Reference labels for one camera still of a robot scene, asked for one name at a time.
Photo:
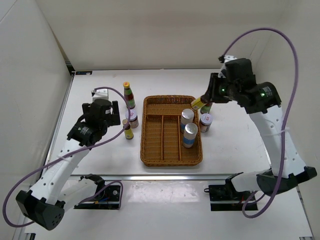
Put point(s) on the silver-lid bead jar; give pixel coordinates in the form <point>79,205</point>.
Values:
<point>187,116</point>
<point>189,135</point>

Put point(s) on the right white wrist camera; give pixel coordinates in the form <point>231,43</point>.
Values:
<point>225,59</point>

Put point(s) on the red sauce bottle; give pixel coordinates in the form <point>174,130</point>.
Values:
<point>206,108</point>
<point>128,95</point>

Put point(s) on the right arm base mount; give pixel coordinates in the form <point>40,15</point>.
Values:
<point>224,197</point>

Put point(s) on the left red sauce bottle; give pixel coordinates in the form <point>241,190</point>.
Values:
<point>128,95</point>

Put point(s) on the white-lid brown jar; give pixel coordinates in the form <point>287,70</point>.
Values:
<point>205,122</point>
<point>134,121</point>

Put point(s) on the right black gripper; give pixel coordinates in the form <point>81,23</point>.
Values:
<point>210,95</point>

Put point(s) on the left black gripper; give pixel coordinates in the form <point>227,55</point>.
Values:
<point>113,119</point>

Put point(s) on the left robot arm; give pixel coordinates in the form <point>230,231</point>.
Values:
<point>86,132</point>

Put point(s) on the aluminium front rail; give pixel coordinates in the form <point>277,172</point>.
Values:
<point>162,178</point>

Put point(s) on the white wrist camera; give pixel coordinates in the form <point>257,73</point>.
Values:
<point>100,94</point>
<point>225,59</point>

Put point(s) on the left black table label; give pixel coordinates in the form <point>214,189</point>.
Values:
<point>83,73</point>

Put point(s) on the small yellow bottle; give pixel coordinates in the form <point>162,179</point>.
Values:
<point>198,103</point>
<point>127,129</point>

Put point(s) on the wicker divided tray basket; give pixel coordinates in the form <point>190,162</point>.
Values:
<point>161,136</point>

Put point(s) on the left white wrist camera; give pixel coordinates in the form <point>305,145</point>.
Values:
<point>100,94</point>

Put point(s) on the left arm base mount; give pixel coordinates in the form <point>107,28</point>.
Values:
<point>109,197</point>

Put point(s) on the right red sauce bottle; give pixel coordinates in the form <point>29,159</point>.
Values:
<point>206,108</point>

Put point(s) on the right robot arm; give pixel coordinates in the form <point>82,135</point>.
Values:
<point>236,82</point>

